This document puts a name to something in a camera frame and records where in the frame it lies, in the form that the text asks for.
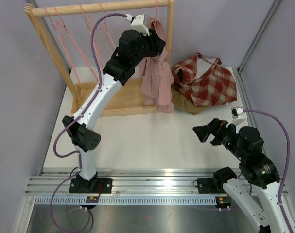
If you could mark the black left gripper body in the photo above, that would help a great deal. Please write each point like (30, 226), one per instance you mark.
(150, 47)

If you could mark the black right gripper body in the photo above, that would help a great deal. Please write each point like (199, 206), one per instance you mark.
(225, 135)

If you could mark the pink hanger five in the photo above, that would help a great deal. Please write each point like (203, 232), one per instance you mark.
(156, 15)

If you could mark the brown garment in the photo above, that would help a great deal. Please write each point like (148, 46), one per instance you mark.
(182, 103)

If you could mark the pink skirt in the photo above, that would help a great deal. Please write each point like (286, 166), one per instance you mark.
(157, 81)

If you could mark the red plaid garment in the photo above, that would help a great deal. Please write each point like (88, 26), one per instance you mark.
(204, 81)

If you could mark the pink hanger four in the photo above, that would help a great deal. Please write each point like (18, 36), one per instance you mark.
(107, 30)

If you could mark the pink hanger three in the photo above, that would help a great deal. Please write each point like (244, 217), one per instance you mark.
(89, 24)

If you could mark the pink hanger two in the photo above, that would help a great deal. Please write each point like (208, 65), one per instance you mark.
(63, 26)

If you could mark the pink hanger one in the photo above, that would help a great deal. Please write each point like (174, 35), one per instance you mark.
(62, 38)

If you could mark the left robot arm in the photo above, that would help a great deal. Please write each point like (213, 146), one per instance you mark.
(132, 49)

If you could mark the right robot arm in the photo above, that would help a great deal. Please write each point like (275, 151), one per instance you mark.
(270, 216)

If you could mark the wooden clothes rack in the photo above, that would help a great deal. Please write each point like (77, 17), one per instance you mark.
(129, 100)

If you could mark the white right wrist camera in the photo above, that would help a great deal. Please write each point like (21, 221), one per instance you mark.
(238, 116)

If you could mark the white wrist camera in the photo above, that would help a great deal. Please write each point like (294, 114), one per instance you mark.
(139, 23)
(238, 116)

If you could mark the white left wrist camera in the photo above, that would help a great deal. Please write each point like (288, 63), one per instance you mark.
(139, 23)

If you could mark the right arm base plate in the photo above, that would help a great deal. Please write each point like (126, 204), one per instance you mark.
(207, 186)

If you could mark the aluminium mounting rail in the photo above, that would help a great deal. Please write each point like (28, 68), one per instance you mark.
(128, 182)

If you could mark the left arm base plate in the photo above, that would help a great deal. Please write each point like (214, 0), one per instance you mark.
(102, 185)

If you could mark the white slotted cable duct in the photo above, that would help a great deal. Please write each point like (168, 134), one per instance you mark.
(127, 200)

